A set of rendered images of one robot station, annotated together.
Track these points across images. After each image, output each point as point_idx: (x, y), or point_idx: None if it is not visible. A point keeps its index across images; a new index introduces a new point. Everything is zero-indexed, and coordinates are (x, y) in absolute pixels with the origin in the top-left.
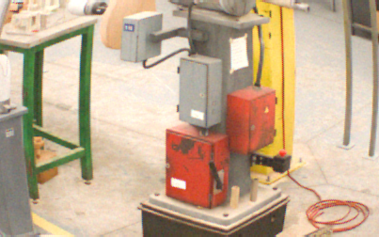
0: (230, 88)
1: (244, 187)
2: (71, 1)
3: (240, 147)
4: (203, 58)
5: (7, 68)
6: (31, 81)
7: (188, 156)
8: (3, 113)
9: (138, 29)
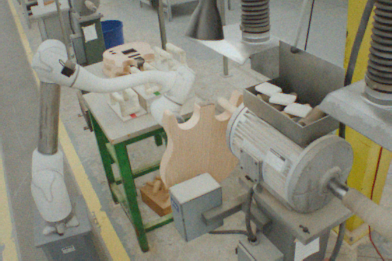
0: None
1: None
2: (152, 103)
3: None
4: (263, 248)
5: (51, 192)
6: (127, 171)
7: None
8: (57, 232)
9: (183, 213)
